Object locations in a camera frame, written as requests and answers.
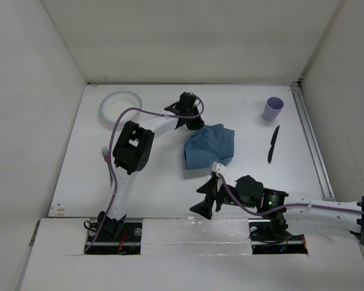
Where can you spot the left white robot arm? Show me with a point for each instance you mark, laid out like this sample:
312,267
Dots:
131,153

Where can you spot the black plastic knife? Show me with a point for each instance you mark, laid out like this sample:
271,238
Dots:
273,142

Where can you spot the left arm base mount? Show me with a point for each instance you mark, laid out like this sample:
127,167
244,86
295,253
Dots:
127,243

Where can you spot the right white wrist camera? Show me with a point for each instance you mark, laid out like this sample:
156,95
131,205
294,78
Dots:
218,168

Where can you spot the white blue-rimmed plate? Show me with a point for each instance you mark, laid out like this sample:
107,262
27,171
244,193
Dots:
114,104

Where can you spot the blue cloth napkin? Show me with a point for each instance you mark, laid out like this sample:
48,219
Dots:
211,143

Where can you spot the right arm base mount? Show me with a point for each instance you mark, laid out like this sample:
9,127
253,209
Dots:
270,236

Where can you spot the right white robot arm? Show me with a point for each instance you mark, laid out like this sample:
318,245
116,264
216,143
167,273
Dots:
286,216

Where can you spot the lavender plastic cup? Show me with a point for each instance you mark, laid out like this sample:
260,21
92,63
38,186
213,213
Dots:
272,108

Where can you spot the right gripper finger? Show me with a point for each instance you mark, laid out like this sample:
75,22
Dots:
210,187
204,208

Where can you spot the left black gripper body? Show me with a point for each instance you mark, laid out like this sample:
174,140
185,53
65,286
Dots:
193,112

